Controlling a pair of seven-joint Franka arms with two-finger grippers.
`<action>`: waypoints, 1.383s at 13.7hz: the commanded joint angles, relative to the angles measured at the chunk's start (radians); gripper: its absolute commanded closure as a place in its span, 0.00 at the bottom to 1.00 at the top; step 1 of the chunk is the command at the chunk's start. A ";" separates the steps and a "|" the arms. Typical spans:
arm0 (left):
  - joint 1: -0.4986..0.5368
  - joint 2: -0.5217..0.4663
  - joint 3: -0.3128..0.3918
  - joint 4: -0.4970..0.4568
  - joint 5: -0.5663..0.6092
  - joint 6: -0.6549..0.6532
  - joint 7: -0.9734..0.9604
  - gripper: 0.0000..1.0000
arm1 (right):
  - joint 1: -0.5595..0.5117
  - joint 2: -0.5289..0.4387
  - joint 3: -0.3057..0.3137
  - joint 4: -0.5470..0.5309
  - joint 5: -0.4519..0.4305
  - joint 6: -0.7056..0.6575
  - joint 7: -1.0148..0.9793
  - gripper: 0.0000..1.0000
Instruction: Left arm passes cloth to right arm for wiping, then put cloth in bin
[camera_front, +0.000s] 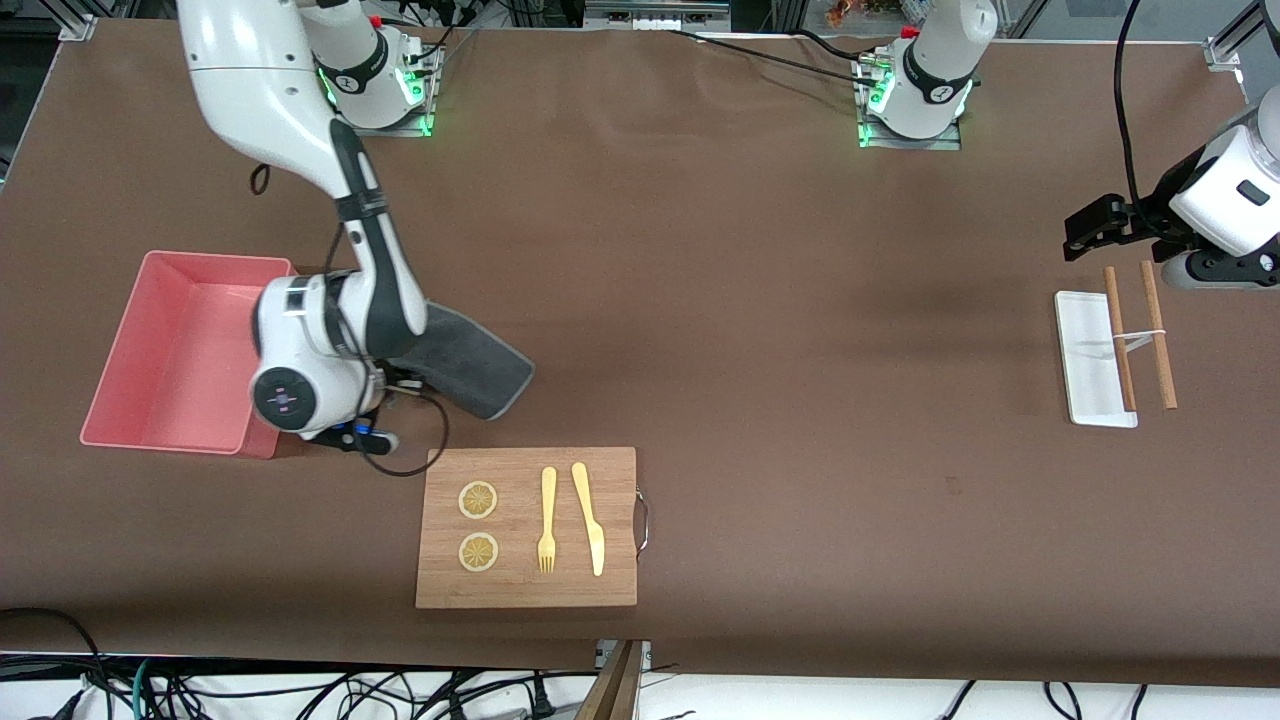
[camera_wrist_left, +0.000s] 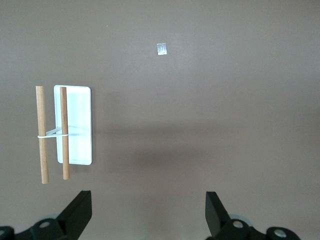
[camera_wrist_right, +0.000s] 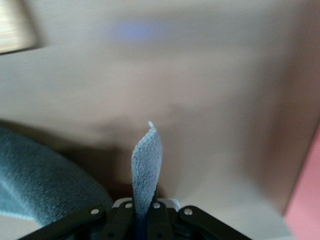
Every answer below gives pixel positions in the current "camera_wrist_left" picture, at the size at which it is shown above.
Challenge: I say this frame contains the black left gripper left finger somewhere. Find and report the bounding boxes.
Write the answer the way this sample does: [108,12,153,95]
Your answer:
[0,190,92,240]

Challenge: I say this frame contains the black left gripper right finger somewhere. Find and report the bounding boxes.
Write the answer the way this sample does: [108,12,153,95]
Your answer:
[204,191,300,240]

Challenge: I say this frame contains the small clear tape piece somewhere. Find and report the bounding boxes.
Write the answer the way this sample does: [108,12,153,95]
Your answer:
[156,42,168,56]

